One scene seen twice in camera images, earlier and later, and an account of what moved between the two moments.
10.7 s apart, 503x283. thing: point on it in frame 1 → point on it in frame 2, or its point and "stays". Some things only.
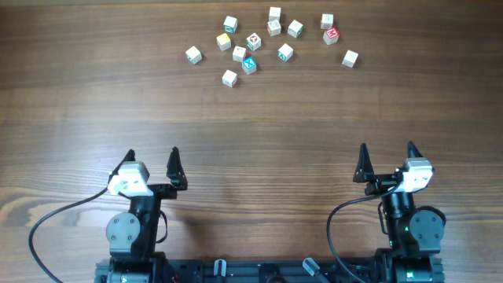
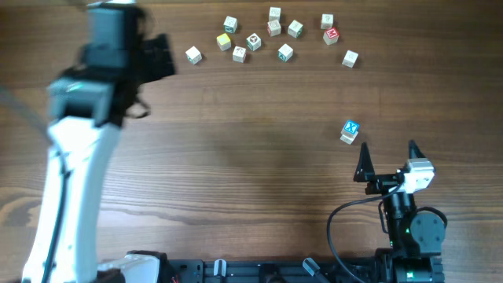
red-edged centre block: (273, 27) stays
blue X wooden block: (249, 65) → (351, 127)
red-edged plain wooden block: (230, 79) → (347, 139)
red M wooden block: (331, 35) stays
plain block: (351, 59) stays
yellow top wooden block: (223, 42) stays
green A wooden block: (285, 52) stays
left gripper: (175, 185) → (170, 67)
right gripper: (365, 174) stays
